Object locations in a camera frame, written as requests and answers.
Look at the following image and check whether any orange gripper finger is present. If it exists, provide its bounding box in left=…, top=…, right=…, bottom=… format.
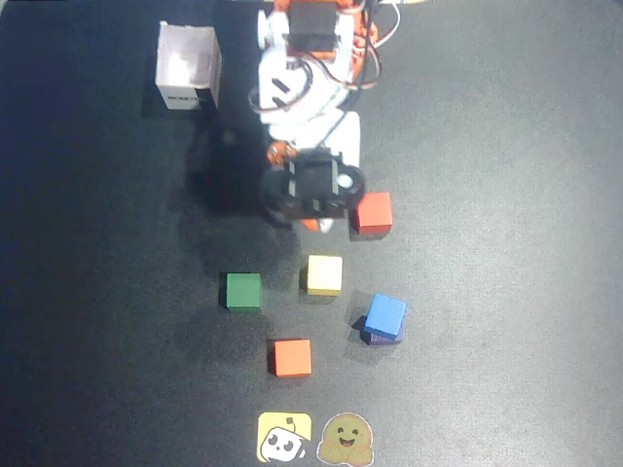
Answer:
left=267, top=141, right=321, bottom=234

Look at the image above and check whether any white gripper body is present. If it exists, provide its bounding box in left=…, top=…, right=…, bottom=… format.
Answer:
left=267, top=112, right=363, bottom=169

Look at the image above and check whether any blue cube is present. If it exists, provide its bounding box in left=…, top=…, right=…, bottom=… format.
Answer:
left=363, top=293, right=408, bottom=341

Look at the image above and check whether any yellow cube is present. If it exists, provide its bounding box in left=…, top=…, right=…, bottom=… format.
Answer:
left=300, top=254, right=344, bottom=298

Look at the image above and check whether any red cube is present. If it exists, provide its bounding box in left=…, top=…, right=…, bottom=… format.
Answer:
left=352, top=191, right=393, bottom=235

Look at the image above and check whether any green cube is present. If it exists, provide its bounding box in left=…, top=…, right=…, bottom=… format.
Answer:
left=225, top=271, right=264, bottom=313

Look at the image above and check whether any purple cube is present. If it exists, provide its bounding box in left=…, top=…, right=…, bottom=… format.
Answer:
left=359, top=315, right=405, bottom=347

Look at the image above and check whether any orange cube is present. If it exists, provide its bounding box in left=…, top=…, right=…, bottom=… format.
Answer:
left=268, top=338, right=312, bottom=378

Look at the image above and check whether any white cardboard box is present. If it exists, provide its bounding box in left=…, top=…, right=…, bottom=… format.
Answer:
left=154, top=19, right=223, bottom=113

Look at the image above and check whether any dark grey table mat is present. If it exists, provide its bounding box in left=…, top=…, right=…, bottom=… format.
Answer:
left=0, top=0, right=623, bottom=467

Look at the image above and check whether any hugging face emoji sticker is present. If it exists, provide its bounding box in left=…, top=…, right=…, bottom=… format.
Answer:
left=315, top=412, right=375, bottom=467

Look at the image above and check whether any yellow robot sticker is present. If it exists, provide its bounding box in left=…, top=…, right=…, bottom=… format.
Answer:
left=256, top=412, right=313, bottom=464

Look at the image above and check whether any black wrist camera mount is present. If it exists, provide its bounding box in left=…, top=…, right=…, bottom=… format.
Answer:
left=260, top=151, right=366, bottom=228

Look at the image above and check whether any white servo wire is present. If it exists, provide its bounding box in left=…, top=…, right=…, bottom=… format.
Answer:
left=372, top=2, right=403, bottom=53

